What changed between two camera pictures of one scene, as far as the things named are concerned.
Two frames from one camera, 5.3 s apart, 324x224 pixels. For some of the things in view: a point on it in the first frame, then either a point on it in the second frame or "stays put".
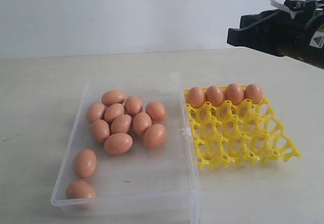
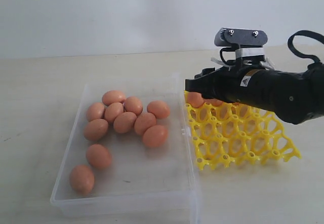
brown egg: [196, 97] stays put
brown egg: [154, 136] stays put
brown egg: [85, 163] to [98, 156]
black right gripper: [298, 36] to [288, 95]
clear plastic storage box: [128, 159] stays put
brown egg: [95, 111] stays put
